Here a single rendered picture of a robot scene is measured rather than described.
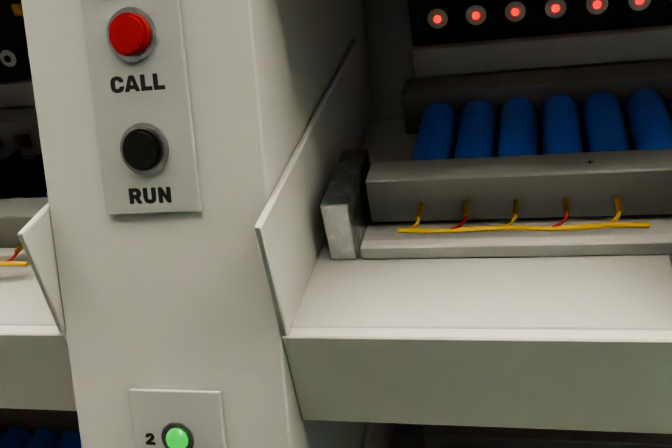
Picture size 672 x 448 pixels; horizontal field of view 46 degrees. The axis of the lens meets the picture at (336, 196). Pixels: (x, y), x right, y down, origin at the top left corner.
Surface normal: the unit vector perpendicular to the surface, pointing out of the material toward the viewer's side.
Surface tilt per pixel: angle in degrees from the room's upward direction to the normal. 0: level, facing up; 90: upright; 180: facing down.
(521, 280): 21
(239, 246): 90
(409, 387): 111
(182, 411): 90
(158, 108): 90
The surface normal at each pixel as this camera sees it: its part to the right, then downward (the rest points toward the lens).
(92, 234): -0.25, 0.17
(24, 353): -0.20, 0.51
